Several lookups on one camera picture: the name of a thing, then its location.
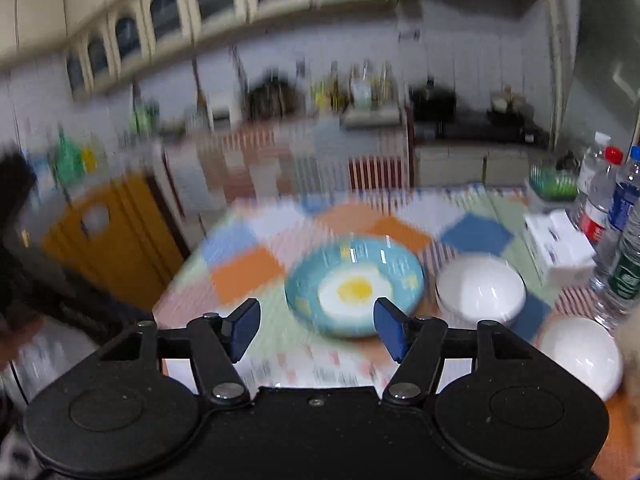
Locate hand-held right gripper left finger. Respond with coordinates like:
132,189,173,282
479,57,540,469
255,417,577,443
97,298,262,407

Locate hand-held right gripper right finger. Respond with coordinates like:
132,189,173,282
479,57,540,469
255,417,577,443
373,297,533,406

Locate blue plate with egg print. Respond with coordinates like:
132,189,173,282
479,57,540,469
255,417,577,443
284,237,426,339

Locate white bowl with black rim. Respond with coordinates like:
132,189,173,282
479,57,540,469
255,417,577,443
435,254,527,327

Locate white ribbed bowl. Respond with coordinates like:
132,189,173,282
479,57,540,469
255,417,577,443
539,317,625,403

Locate checkered colourful tablecloth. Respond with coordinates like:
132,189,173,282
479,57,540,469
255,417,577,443
152,185,640,480

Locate green detergent bottle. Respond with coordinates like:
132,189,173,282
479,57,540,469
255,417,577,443
54,127,83,186

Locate wooden chair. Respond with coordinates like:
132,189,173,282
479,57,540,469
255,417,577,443
42,172,187,302

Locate green cloth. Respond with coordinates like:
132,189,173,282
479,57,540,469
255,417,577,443
127,101,159,134

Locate striped patchwork counter cloth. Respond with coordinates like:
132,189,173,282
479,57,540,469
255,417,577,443
165,120,412,202

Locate white tissue box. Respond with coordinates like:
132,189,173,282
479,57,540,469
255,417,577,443
522,210,597,287

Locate white cutting board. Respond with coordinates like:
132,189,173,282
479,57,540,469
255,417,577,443
342,107,404,129

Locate black gas stove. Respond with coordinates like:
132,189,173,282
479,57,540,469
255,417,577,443
415,119,549,148

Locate green plastic basket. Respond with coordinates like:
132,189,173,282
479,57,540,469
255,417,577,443
527,162,581,202

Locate dark electric pressure cooker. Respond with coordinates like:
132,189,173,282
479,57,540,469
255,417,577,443
246,76,299,122

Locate black wok with lid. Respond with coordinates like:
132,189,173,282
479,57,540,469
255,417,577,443
410,79,457,122

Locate red-capped bottle with red label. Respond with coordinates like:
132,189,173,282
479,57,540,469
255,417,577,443
580,146,624,242

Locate water bottle with green label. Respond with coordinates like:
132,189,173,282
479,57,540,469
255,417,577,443
594,220,640,332

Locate small enamel pot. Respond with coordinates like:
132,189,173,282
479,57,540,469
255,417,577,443
489,90,527,114

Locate clear bottle with white cap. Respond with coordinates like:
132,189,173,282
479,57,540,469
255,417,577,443
574,132,613,226

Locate blue-capped bottle with blue label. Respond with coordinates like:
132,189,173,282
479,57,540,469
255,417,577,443
606,146,640,243

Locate leaning metal sheet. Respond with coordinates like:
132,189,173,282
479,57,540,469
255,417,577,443
561,0,640,152

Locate cream wall cabinets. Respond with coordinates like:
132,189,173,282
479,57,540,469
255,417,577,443
0,0,397,103

